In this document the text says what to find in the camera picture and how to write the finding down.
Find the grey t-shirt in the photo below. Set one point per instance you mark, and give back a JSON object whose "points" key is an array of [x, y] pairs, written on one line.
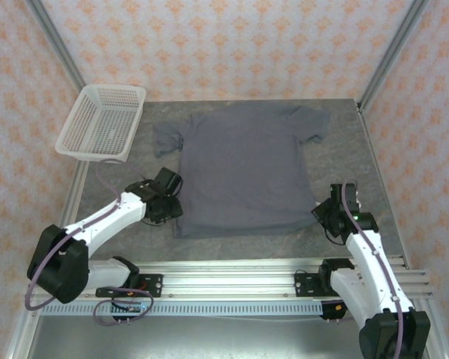
{"points": [[239, 168]]}

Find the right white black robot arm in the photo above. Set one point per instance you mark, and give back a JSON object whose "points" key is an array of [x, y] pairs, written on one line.
{"points": [[366, 254]]}

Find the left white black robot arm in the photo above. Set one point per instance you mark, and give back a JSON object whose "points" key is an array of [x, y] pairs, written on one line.
{"points": [[104, 218]]}

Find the white plastic mesh basket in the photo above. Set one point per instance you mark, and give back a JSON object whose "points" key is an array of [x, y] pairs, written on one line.
{"points": [[97, 123]]}

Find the small circuit board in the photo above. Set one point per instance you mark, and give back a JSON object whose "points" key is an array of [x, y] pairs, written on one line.
{"points": [[129, 309]]}

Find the grey sheet metal panel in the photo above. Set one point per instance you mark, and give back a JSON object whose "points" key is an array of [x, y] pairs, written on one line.
{"points": [[209, 338]]}

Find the black bracket with orange connector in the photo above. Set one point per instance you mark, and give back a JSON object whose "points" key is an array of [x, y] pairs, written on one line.
{"points": [[331, 312]]}

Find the long aluminium base rail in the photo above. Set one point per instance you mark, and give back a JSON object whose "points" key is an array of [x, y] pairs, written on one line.
{"points": [[228, 280]]}

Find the aluminium frame post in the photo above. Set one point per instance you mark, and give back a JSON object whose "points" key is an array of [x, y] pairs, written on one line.
{"points": [[56, 41], [393, 48]]}

